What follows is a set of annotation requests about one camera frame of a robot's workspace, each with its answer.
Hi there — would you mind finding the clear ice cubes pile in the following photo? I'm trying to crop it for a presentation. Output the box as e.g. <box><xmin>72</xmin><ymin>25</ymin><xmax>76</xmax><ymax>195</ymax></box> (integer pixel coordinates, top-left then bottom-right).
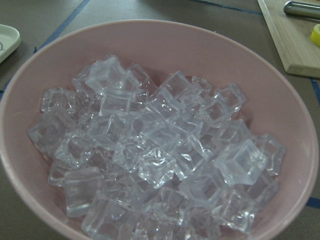
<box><xmin>27</xmin><ymin>54</ymin><xmax>287</xmax><ymax>240</ymax></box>

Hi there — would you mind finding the pink bowl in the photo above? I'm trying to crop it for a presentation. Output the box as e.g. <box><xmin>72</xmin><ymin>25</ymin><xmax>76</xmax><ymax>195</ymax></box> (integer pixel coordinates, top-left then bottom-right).
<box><xmin>0</xmin><ymin>20</ymin><xmax>319</xmax><ymax>240</ymax></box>

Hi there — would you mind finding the wooden cutting board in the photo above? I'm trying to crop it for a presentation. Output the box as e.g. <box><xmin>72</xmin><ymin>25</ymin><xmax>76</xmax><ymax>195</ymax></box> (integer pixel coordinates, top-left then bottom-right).
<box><xmin>258</xmin><ymin>0</ymin><xmax>320</xmax><ymax>78</ymax></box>

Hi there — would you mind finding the white serving tray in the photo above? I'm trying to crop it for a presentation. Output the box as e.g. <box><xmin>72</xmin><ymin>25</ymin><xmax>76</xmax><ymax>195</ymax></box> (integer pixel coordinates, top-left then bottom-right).
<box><xmin>0</xmin><ymin>24</ymin><xmax>21</xmax><ymax>63</ymax></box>

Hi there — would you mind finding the lemon half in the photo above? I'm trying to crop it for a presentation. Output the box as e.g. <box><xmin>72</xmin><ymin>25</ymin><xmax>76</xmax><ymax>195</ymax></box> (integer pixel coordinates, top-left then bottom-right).
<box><xmin>310</xmin><ymin>24</ymin><xmax>320</xmax><ymax>47</ymax></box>

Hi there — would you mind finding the metal muddler bar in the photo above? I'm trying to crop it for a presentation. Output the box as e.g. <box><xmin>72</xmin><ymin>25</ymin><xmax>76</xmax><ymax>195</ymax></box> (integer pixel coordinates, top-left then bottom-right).
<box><xmin>283</xmin><ymin>1</ymin><xmax>320</xmax><ymax>20</ymax></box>

